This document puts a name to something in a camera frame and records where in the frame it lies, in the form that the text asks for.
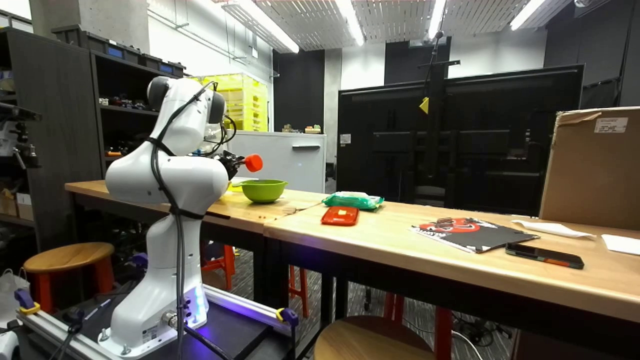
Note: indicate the row of black bins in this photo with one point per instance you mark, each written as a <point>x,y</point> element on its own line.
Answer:
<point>115,51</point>

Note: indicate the camera on mount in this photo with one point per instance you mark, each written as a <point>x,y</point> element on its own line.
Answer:
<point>20,135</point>

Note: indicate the yellow plate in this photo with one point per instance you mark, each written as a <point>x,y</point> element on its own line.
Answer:
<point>235,187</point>

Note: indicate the ceiling light strip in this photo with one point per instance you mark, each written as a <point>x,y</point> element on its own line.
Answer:
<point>527,12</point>
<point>265,26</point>
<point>350,20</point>
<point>437,17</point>

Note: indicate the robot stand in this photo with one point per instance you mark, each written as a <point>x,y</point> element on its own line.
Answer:
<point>235,335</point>

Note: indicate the green bowl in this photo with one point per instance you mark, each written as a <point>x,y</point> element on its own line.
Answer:
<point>263,191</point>

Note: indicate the fork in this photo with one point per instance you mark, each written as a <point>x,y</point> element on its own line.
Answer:
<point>295,209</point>

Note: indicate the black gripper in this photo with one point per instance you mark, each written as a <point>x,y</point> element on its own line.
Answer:
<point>231,164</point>

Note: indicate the orange cup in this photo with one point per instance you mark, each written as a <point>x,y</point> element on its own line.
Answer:
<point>254,163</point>

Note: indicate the cardboard box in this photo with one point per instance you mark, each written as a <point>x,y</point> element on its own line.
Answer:
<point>595,175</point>

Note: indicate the row of small toys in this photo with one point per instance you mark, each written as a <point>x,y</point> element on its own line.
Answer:
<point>312,129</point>

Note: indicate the dark shelf unit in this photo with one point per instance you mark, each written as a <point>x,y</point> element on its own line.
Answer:
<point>60,140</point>

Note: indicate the white napkin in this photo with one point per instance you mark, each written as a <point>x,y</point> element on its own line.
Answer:
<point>552,228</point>

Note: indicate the white cabinet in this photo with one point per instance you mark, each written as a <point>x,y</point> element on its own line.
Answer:
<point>290,160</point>

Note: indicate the blue and yellow clamp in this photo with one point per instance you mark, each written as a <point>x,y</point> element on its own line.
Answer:
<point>287,315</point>
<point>24,300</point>

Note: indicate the large black screen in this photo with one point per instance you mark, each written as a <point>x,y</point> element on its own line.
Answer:
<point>500,145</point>

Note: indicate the stack of yellow bins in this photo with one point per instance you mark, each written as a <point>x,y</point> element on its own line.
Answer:
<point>245,102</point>

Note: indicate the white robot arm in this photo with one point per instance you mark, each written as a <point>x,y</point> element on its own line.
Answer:
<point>165,180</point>

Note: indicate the orange plastic lid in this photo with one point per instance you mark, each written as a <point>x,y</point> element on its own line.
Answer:
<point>340,217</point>

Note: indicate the black smartphone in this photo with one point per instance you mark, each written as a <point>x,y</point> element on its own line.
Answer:
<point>545,255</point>

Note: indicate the white plastic bag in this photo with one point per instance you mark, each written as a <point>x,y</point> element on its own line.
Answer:
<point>11,295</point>

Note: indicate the wooden stool with red legs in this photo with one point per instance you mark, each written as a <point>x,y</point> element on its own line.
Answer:
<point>67,257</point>
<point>370,340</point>
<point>299,290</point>
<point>222,262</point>

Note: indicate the red and black magazine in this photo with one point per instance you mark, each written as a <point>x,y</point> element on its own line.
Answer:
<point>472,234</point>

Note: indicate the green packet of wipes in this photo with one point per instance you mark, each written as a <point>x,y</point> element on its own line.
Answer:
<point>353,200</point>

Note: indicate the white sheet of paper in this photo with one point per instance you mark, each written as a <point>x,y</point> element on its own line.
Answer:
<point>622,244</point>

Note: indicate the black stand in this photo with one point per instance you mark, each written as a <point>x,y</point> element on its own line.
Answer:
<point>436,75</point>

